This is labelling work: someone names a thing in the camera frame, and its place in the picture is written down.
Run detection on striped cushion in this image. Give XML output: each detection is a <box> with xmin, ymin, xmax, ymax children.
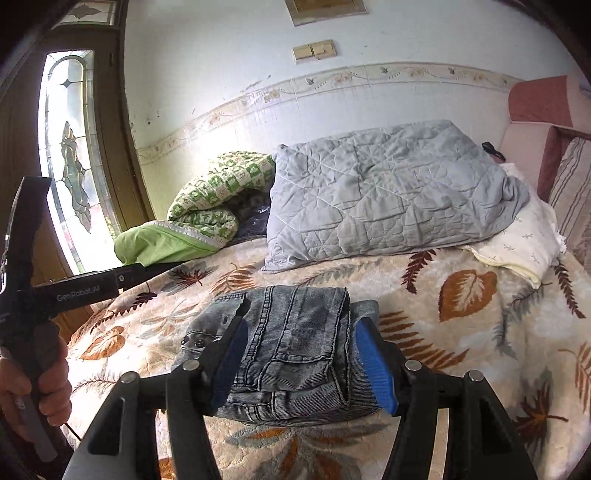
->
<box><xmin>547</xmin><ymin>136</ymin><xmax>591</xmax><ymax>265</ymax></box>

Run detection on framed wall picture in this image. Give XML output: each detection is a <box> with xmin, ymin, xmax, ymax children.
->
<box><xmin>284</xmin><ymin>0</ymin><xmax>370</xmax><ymax>27</ymax></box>

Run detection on leaf print blanket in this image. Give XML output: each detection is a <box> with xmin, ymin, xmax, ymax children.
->
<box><xmin>65</xmin><ymin>240</ymin><xmax>591</xmax><ymax>480</ymax></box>

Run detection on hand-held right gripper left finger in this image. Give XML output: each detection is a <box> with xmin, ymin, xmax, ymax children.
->
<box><xmin>62</xmin><ymin>316</ymin><xmax>253</xmax><ymax>480</ymax></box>

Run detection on wooden door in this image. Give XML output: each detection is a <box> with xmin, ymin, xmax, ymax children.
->
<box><xmin>0</xmin><ymin>0</ymin><xmax>158</xmax><ymax>344</ymax></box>

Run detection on green patterned quilt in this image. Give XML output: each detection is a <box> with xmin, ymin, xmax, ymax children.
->
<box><xmin>113</xmin><ymin>151</ymin><xmax>277</xmax><ymax>269</ymax></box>

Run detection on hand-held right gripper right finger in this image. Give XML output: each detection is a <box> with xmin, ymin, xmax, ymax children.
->
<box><xmin>353</xmin><ymin>318</ymin><xmax>539</xmax><ymax>480</ymax></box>

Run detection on white floral pillow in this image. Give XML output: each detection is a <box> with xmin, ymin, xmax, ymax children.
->
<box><xmin>457</xmin><ymin>161</ymin><xmax>568</xmax><ymax>289</ymax></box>

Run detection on black cable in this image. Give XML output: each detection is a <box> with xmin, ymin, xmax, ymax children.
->
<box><xmin>60</xmin><ymin>420</ymin><xmax>86</xmax><ymax>446</ymax></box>

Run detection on stained glass window pane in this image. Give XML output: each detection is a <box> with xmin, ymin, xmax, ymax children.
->
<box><xmin>39</xmin><ymin>48</ymin><xmax>123</xmax><ymax>274</ymax></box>

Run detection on dark purple cloth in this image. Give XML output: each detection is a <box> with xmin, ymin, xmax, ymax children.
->
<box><xmin>233</xmin><ymin>194</ymin><xmax>271</xmax><ymax>241</ymax></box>

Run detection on grey-blue denim pants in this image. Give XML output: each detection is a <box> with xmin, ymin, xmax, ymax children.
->
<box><xmin>172</xmin><ymin>285</ymin><xmax>398</xmax><ymax>423</ymax></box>

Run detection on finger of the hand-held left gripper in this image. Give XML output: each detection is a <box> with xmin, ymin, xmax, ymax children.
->
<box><xmin>113</xmin><ymin>262</ymin><xmax>145</xmax><ymax>293</ymax></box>

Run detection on grey quilted blanket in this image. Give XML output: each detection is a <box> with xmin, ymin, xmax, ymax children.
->
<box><xmin>261</xmin><ymin>119</ymin><xmax>531</xmax><ymax>274</ymax></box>

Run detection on person's left hand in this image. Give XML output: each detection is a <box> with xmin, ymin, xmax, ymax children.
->
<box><xmin>0</xmin><ymin>336</ymin><xmax>73</xmax><ymax>446</ymax></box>

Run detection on pink padded headboard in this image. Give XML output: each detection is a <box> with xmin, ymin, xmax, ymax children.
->
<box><xmin>501</xmin><ymin>74</ymin><xmax>591</xmax><ymax>204</ymax></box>

